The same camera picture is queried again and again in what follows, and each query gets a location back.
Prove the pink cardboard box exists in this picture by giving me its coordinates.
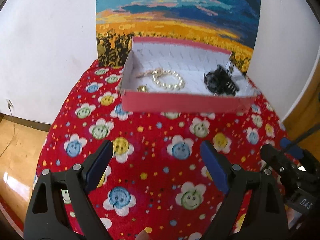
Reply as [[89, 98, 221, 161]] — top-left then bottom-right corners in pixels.
[[119, 37, 256, 113]]

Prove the red smiley flower tablecloth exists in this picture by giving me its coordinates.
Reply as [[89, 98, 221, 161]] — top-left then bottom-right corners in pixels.
[[36, 61, 286, 239]]

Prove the white wall cable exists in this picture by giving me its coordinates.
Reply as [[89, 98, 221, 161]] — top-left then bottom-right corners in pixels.
[[0, 99, 16, 158]]

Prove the right hand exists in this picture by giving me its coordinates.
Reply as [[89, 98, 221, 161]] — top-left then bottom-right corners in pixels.
[[285, 205, 303, 233]]

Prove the left hand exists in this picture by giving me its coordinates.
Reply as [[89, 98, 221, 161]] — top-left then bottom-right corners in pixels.
[[135, 230, 150, 240]]

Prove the white pearl bracelet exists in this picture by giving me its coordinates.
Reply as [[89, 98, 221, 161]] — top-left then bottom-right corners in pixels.
[[151, 69, 186, 92]]

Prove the gold pearl brooch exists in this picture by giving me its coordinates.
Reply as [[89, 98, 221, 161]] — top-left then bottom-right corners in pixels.
[[137, 85, 148, 93]]

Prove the sunflower field painting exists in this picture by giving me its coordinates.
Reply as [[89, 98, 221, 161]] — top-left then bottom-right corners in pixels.
[[96, 0, 261, 73]]

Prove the black hair claw with mesh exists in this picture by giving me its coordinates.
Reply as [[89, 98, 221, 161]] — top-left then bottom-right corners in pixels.
[[203, 53, 245, 96]]

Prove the black cable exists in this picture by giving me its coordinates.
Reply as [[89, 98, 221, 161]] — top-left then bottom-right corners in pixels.
[[285, 123, 320, 147]]

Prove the pink hair clip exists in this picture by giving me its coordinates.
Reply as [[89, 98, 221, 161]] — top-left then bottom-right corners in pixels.
[[136, 68, 162, 78]]

